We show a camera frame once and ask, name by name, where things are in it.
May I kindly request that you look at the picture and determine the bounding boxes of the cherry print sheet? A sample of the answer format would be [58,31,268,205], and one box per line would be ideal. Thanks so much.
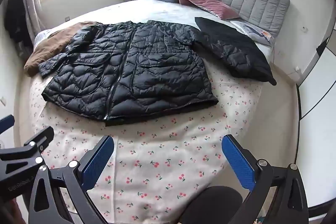
[29,56,265,224]

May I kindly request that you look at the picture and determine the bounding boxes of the brown folded blanket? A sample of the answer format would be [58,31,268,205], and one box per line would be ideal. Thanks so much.
[24,21,105,77]

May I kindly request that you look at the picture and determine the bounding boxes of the dark hanging clothes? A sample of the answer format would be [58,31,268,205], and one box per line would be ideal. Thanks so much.
[4,0,33,58]

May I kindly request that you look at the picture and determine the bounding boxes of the person's black trouser leg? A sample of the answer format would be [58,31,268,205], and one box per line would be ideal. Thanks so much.
[178,186,243,224]

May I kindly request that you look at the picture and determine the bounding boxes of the white wardrobe with black lines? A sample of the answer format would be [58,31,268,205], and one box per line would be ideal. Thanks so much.
[297,38,336,210]

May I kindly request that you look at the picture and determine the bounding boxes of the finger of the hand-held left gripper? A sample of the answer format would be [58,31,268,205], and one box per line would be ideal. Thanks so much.
[0,126,55,165]
[0,114,14,135]

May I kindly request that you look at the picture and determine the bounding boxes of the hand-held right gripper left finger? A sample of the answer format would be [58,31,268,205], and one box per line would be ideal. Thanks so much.
[28,135,114,224]

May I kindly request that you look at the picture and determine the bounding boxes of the black quilted puffer jacket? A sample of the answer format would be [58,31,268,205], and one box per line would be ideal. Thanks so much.
[38,20,219,127]

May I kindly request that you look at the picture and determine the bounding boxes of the folded black jacket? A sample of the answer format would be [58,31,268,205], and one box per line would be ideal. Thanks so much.
[194,17,277,86]

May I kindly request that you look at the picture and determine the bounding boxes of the white printed pillow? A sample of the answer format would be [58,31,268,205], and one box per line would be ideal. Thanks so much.
[231,20,275,47]

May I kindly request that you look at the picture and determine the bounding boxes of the bed with grey sheet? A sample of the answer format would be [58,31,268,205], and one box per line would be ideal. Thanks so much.
[13,0,300,224]

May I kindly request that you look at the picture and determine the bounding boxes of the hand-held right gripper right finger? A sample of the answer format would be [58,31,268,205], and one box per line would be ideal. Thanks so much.
[222,134,309,224]

